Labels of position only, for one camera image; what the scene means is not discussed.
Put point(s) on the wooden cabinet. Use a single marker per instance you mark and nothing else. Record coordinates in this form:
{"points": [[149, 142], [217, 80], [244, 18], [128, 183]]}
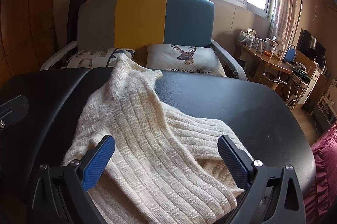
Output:
{"points": [[316, 87]]}

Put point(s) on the pile of clothes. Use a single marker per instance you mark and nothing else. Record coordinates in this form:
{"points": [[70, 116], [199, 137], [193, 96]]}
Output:
{"points": [[297, 68]]}

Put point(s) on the blue chair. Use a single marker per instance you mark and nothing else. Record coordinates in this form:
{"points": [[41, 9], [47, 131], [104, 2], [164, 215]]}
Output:
{"points": [[289, 54]]}

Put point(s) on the wooden wardrobe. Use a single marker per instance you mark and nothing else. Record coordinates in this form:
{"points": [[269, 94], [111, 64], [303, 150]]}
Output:
{"points": [[26, 29]]}

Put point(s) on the white clothes hanger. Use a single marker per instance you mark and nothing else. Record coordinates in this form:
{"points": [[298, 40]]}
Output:
{"points": [[276, 82]]}

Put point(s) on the curved metal hook pole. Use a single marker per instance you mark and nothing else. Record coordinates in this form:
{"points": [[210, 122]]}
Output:
{"points": [[300, 8]]}

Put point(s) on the grey yellow blue sofa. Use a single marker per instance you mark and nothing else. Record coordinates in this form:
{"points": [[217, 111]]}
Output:
{"points": [[142, 18]]}

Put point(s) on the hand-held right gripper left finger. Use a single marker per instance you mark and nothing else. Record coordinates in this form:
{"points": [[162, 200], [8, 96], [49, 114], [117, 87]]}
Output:
{"points": [[98, 160]]}

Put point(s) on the geometric print pillow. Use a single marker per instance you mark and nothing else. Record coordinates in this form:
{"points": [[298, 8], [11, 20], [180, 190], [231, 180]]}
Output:
{"points": [[89, 58]]}

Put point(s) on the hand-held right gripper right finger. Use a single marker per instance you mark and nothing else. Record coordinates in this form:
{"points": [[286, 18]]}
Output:
{"points": [[234, 163]]}

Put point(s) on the wooden side desk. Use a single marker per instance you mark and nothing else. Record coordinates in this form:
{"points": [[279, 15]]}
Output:
{"points": [[271, 62]]}

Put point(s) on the cream knit sweater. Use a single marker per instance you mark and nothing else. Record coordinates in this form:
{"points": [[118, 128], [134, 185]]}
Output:
{"points": [[147, 134]]}

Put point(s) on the black flat screen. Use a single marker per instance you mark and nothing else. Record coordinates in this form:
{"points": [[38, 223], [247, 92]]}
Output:
{"points": [[308, 42]]}

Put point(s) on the white low shelf unit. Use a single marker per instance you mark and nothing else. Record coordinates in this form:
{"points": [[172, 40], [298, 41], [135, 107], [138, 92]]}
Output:
{"points": [[326, 113]]}

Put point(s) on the pink ruffled bedding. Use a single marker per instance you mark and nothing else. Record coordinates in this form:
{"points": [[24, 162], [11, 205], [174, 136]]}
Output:
{"points": [[323, 174]]}

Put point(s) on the group of glass jars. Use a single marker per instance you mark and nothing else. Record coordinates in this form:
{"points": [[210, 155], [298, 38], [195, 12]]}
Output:
{"points": [[248, 39]]}

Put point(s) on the oranges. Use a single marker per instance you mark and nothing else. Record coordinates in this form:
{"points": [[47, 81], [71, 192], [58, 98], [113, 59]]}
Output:
{"points": [[268, 53]]}

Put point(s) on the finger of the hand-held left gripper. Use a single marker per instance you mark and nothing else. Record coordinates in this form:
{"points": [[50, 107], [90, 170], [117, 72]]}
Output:
{"points": [[15, 110]]}

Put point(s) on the deer print pillow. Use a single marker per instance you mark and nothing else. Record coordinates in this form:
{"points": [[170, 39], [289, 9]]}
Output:
{"points": [[184, 60]]}

